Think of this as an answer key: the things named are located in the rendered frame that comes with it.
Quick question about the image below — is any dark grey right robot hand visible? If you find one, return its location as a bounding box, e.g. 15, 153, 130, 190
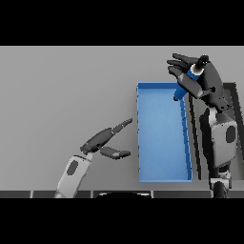
166, 52, 232, 112

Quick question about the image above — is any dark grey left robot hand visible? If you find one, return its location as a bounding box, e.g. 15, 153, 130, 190
79, 117, 133, 160

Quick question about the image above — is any blue pipe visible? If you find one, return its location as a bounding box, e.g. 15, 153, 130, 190
173, 54, 211, 102

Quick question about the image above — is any blue bin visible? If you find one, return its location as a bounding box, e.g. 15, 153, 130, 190
135, 81, 193, 183

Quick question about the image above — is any dark strip with pale lines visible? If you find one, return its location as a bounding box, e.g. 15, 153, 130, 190
0, 190, 244, 199

